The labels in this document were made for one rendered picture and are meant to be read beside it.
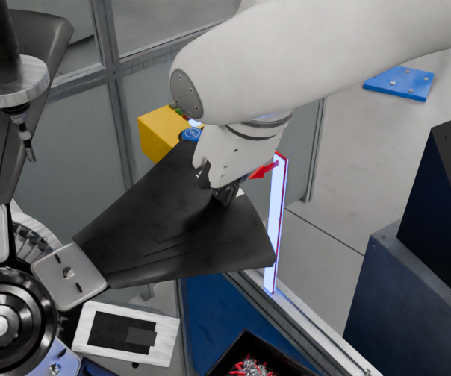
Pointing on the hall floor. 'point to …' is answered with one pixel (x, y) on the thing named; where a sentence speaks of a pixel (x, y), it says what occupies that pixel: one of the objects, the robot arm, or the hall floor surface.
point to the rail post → (184, 327)
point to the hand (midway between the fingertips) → (225, 187)
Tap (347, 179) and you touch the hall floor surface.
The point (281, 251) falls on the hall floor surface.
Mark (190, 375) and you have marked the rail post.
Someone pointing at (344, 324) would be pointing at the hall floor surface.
